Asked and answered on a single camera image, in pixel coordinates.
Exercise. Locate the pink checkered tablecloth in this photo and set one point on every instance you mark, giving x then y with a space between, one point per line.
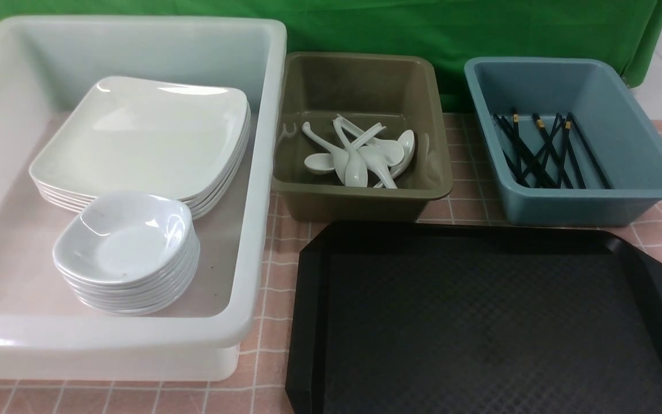
257 384

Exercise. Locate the blue plastic bin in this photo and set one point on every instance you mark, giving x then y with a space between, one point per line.
624 140

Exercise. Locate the white ceramic soup spoon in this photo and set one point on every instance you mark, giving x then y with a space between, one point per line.
356 172

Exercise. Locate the white spoon in bin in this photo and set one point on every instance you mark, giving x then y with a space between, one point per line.
392 150
339 157
408 142
320 163

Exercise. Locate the black chopsticks in bin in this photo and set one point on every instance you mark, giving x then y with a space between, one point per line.
560 160

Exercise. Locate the green cloth backdrop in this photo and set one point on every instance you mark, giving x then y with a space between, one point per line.
623 34

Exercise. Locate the black serving tray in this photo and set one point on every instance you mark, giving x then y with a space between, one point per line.
423 318

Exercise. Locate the stack of white plates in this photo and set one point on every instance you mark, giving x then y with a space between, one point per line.
147 138

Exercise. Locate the olive green plastic bin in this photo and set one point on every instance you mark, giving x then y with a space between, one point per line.
398 92

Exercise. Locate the small white square bowl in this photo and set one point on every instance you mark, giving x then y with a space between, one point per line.
123 237

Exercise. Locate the large white plastic bin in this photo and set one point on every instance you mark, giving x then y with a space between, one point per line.
47 64

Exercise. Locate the stack of white bowls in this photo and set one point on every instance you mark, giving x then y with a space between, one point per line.
143 297

